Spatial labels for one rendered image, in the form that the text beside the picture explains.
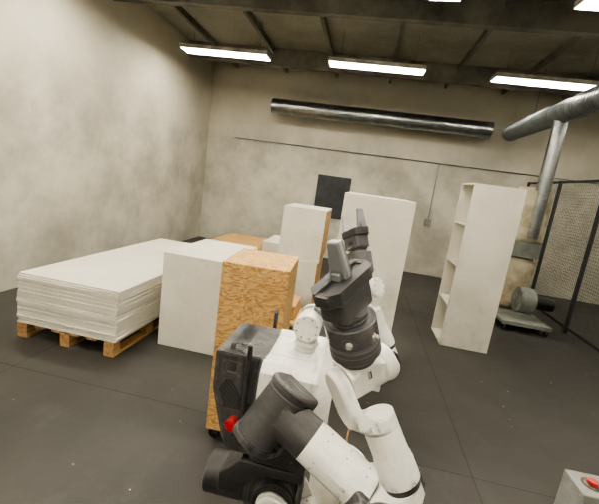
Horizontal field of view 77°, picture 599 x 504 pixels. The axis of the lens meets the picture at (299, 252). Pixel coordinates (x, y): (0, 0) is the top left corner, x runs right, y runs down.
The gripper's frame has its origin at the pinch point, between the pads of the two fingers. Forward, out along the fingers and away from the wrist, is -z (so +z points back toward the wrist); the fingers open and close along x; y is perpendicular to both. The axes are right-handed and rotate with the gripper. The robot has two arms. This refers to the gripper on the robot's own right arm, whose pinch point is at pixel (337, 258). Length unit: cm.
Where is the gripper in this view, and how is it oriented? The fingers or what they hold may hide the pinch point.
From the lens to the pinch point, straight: 58.1
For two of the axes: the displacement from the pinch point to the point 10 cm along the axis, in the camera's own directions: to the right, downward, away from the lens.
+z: 2.1, 9.0, 3.8
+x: 6.2, -4.3, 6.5
